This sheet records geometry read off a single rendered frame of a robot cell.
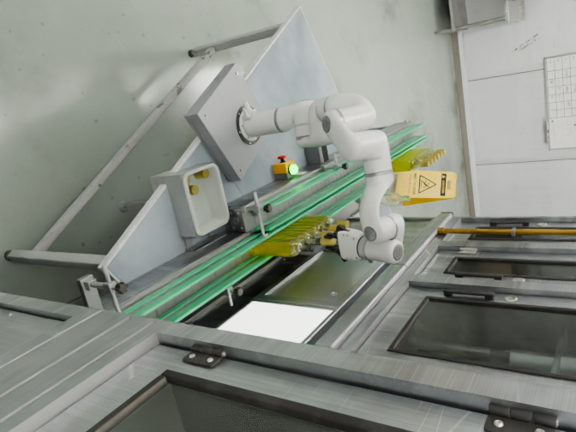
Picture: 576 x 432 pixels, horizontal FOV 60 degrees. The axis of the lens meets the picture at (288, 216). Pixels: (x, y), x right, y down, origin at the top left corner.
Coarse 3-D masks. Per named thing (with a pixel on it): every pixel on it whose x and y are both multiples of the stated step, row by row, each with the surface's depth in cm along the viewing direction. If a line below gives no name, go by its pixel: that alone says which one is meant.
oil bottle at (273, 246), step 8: (272, 240) 178; (280, 240) 176; (288, 240) 174; (296, 240) 173; (256, 248) 181; (264, 248) 179; (272, 248) 177; (280, 248) 175; (288, 248) 173; (296, 248) 172
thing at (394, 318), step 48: (336, 240) 222; (432, 240) 196; (480, 240) 192; (528, 240) 182; (384, 288) 159; (432, 288) 161; (480, 288) 152; (528, 288) 145; (336, 336) 136; (384, 336) 138; (432, 336) 134; (480, 336) 130; (528, 336) 126
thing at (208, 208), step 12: (204, 168) 170; (216, 168) 175; (192, 180) 175; (204, 180) 180; (216, 180) 177; (204, 192) 180; (216, 192) 179; (192, 204) 166; (204, 204) 180; (216, 204) 181; (192, 216) 166; (204, 216) 180; (216, 216) 182; (228, 216) 180; (204, 228) 173; (216, 228) 175
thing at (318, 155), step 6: (306, 150) 237; (312, 150) 235; (318, 150) 233; (324, 150) 237; (306, 156) 238; (312, 156) 236; (318, 156) 234; (324, 156) 237; (312, 162) 237; (318, 162) 235
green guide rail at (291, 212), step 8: (416, 136) 316; (424, 136) 313; (400, 144) 298; (408, 144) 293; (392, 152) 281; (360, 168) 253; (352, 176) 239; (360, 176) 240; (336, 184) 229; (344, 184) 226; (320, 192) 220; (328, 192) 216; (304, 200) 211; (312, 200) 209; (320, 200) 209; (288, 208) 203; (296, 208) 202; (304, 208) 199; (280, 216) 195; (288, 216) 191; (264, 224) 187; (272, 224) 185; (280, 224) 186
